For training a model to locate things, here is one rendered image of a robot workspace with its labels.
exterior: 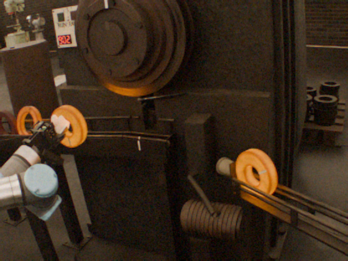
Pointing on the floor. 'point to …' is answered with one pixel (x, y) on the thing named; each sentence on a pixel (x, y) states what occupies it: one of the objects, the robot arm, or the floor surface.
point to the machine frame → (92, 91)
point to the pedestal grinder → (37, 27)
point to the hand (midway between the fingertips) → (67, 121)
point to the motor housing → (210, 227)
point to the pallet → (324, 114)
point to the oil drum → (30, 77)
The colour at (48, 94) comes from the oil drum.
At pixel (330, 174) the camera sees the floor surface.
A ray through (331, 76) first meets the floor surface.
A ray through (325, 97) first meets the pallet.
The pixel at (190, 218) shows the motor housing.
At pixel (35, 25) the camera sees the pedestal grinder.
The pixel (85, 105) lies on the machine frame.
